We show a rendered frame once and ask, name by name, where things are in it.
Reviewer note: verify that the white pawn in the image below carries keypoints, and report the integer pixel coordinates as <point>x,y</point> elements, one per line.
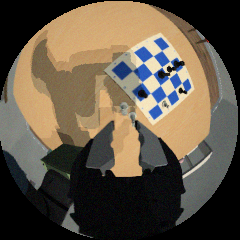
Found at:
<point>164,104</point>

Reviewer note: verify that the blue and cream chessboard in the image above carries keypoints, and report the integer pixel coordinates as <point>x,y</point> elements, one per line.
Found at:
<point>138,68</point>

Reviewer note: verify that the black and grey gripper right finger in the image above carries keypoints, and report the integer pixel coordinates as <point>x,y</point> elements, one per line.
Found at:
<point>156,155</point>

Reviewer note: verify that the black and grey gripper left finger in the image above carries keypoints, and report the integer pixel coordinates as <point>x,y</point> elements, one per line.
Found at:
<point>94,159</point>

